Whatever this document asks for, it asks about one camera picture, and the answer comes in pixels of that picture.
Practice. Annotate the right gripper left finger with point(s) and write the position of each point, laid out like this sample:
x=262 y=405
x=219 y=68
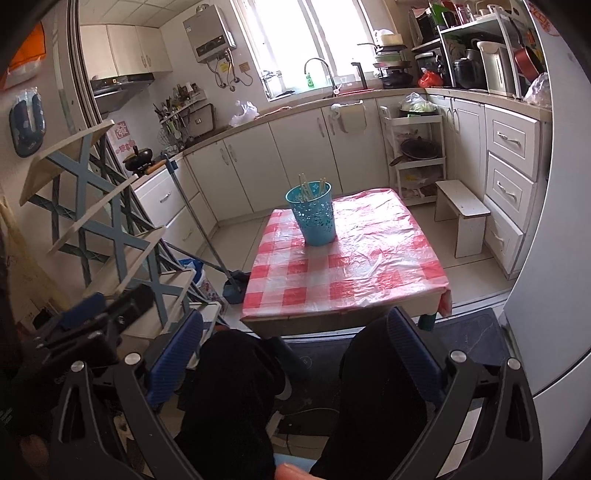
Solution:
x=85 y=444

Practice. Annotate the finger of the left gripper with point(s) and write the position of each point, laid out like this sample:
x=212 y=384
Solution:
x=86 y=310

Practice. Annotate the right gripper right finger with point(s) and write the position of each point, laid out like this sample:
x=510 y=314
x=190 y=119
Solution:
x=506 y=443

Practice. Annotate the white lower kitchen cabinets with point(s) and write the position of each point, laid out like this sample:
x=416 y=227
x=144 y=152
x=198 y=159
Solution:
x=250 y=172

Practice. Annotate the white kitchen storage rack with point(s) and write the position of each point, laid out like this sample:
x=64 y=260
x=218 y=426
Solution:
x=415 y=151

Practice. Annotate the folding wooden blue shelf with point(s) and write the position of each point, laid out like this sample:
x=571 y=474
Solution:
x=95 y=217

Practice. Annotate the blue plastic bag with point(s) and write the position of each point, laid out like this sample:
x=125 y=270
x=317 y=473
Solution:
x=200 y=280

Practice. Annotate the white refrigerator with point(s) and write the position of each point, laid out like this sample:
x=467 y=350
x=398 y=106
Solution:
x=549 y=307

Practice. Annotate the black wok on stove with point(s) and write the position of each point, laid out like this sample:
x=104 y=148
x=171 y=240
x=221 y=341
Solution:
x=138 y=161

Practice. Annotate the blue oven mitt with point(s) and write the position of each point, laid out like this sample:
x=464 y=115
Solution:
x=27 y=122

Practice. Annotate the range hood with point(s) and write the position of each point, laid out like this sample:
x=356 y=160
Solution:
x=111 y=94

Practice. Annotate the red white checkered tablecloth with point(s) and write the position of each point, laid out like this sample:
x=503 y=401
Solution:
x=380 y=256

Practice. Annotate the teal perforated plastic basket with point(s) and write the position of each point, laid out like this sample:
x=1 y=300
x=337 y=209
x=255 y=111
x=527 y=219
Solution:
x=316 y=219

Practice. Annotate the white wooden step stool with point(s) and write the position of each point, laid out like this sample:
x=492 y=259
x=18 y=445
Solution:
x=456 y=201

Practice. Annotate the white drawer cabinet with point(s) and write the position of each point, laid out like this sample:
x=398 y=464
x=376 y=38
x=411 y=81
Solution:
x=518 y=160

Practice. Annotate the chrome sink faucet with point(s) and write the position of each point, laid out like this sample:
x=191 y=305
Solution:
x=326 y=71

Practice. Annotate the white electric kettle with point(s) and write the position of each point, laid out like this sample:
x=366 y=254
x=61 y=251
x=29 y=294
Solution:
x=497 y=68

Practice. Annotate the metal countertop shelf rack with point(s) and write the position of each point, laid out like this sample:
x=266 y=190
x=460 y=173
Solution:
x=480 y=55

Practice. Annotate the white upper wall cabinets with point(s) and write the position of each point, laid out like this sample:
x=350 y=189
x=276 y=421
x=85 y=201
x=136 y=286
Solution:
x=121 y=50

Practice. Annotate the wall water heater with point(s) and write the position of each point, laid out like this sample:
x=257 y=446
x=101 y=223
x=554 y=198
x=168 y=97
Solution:
x=208 y=34

